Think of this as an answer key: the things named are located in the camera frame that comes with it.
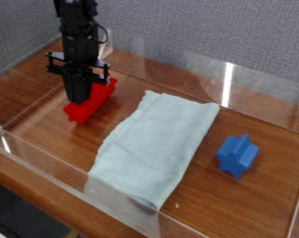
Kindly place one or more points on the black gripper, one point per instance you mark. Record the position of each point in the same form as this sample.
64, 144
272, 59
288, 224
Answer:
78, 63

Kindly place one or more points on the red rectangular block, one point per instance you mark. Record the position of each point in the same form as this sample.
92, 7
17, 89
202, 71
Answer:
80, 112

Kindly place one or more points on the light blue cloth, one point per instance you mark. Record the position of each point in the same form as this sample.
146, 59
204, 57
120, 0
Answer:
144, 156

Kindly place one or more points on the blue star-shaped block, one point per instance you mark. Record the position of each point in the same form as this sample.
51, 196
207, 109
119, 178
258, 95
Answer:
236, 155

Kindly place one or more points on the clear acrylic corner bracket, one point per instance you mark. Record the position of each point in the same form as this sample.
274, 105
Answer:
106, 49

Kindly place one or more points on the clear acrylic enclosure wall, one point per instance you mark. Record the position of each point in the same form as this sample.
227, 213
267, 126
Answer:
212, 205

